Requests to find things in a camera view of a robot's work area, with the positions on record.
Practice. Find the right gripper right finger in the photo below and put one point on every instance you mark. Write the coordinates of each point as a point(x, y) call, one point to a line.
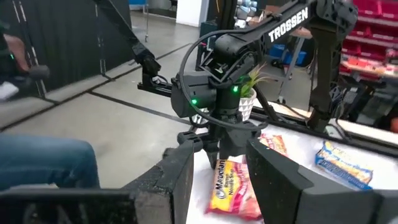
point(311, 205)

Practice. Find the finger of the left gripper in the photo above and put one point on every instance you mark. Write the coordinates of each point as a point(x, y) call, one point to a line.
point(213, 152)
point(233, 146)

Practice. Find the person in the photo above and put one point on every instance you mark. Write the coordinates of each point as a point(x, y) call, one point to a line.
point(46, 161)

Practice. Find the blue soy sauce ramen pack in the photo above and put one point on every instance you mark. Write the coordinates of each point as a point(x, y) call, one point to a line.
point(342, 169)

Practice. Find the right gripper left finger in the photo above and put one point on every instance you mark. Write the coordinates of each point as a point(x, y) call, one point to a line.
point(93, 207)

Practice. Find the blue plastic crate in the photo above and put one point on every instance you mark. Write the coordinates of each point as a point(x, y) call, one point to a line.
point(292, 57)

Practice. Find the person's hand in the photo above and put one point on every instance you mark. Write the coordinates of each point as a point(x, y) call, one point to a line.
point(17, 51)

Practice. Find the red roast beef ramen pack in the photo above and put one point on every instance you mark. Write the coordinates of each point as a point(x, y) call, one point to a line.
point(275, 143)
point(231, 189)

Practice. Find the grey blue industrial robot arm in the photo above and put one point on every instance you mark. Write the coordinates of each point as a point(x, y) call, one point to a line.
point(245, 12)

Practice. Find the metal shelf with red bins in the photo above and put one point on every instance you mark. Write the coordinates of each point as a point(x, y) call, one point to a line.
point(373, 31)

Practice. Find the green plant in white pot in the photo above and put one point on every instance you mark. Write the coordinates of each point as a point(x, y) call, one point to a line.
point(247, 105)

